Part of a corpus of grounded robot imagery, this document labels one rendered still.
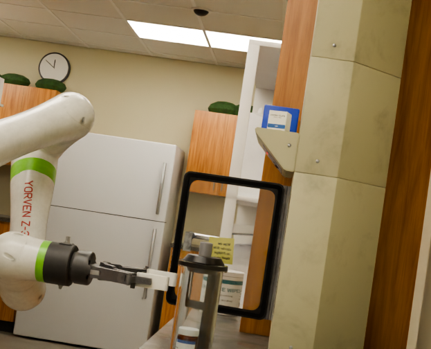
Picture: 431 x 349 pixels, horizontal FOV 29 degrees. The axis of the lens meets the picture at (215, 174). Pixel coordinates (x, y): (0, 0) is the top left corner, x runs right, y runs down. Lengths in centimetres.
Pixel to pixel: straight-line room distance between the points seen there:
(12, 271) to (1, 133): 31
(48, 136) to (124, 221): 512
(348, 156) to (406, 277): 52
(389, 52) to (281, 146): 40
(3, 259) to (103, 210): 532
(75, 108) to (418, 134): 103
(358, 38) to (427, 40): 45
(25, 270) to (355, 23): 103
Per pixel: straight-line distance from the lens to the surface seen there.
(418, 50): 261
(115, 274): 179
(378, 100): 227
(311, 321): 217
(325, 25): 221
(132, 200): 714
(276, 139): 216
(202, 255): 183
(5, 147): 194
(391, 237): 254
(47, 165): 221
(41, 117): 205
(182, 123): 782
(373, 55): 226
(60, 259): 186
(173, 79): 789
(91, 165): 722
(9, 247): 189
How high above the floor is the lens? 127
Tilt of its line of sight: 3 degrees up
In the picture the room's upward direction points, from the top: 9 degrees clockwise
